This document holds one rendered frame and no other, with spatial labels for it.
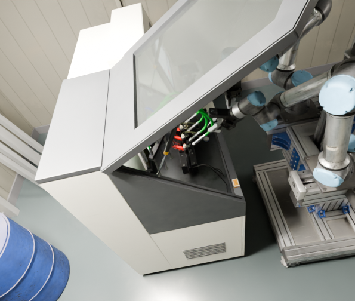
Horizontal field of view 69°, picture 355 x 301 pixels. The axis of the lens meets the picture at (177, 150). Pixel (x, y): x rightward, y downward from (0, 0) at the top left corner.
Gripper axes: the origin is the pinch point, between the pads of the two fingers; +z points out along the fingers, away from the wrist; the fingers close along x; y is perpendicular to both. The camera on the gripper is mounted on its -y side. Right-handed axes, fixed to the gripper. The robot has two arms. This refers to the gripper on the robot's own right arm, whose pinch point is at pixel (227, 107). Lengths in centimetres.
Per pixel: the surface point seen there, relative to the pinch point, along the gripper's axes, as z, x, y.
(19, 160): 64, 63, -190
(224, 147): 27.0, -6.4, -5.1
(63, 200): -10, -47, -86
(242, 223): 53, -47, -5
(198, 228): 48, -47, -32
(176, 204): 14, -47, -39
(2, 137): 39, 70, -191
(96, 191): -12, -47, -70
